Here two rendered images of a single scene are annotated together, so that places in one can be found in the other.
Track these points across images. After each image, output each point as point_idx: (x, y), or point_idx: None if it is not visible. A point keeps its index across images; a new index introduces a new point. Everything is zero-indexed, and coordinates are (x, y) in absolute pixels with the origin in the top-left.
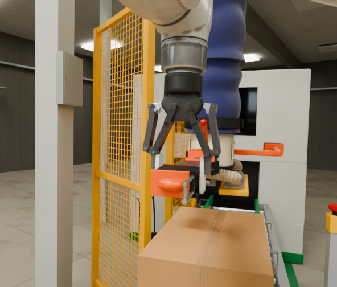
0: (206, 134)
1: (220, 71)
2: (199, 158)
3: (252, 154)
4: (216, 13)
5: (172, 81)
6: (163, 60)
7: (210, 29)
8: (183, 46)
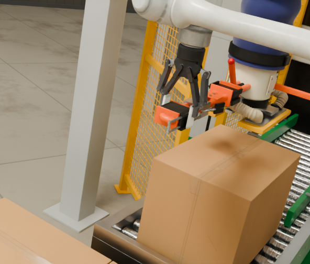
0: (233, 71)
1: (270, 6)
2: (214, 94)
3: (291, 94)
4: None
5: (180, 51)
6: (178, 34)
7: None
8: (190, 32)
